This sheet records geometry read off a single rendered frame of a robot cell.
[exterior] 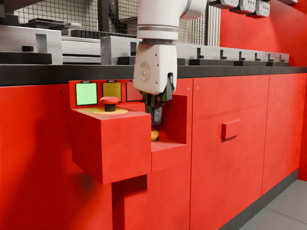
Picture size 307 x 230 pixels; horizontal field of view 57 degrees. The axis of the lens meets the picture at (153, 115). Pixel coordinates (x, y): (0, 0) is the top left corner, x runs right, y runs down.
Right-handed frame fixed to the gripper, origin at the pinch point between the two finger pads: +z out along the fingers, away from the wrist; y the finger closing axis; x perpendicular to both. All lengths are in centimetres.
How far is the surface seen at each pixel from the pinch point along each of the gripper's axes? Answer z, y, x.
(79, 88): -4.9, -9.8, -13.0
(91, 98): -2.6, -9.6, -10.4
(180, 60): -10, -38, 38
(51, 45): -13.5, -33.3, -12.0
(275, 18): -41, -88, 174
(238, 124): 20, -34, 74
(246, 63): -8, -49, 94
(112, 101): -3.8, 0.5, -10.3
